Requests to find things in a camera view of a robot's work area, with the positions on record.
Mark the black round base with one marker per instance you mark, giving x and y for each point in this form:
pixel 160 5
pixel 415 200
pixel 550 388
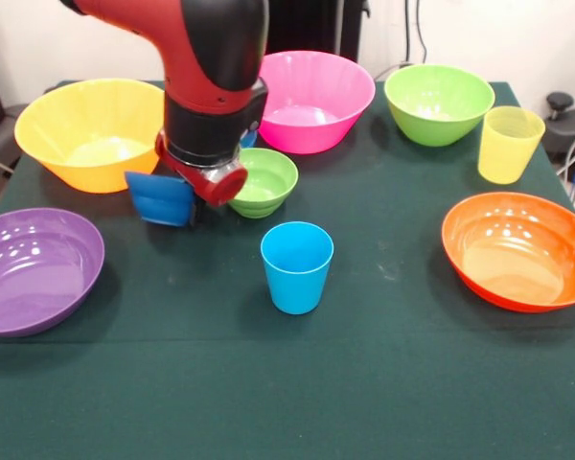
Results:
pixel 572 129

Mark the dark green tablecloth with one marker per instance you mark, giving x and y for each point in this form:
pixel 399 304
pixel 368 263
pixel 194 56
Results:
pixel 287 383

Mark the large green plastic bowl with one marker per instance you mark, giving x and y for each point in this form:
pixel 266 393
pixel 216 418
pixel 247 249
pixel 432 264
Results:
pixel 436 96

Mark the large pink plastic bowl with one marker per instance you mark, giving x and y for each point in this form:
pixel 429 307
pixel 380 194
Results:
pixel 316 86

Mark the large yellow plastic bowl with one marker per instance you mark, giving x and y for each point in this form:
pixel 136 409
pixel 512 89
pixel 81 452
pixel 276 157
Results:
pixel 86 110

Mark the small green plastic bowl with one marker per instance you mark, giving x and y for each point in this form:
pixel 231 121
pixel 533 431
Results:
pixel 268 184

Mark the shallow purple plastic bowl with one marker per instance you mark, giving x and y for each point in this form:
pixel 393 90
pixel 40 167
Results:
pixel 33 273

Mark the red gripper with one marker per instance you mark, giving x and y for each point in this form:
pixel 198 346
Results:
pixel 220 189

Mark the translucent yellow plastic cup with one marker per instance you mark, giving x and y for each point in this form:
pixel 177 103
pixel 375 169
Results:
pixel 505 153

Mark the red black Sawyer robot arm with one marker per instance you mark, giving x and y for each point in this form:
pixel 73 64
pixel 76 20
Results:
pixel 206 72

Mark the light blue plastic cup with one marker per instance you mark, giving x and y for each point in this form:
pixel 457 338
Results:
pixel 297 287

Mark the small dark blue bowl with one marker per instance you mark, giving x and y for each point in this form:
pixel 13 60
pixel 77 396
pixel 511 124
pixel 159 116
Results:
pixel 158 201

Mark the translucent light blue bowl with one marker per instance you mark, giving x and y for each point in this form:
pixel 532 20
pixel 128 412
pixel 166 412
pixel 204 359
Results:
pixel 249 140

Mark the shallow orange plastic bowl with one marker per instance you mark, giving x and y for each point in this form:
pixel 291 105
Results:
pixel 517 254

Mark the black knob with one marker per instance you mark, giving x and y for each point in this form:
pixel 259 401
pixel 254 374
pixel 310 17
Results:
pixel 559 101

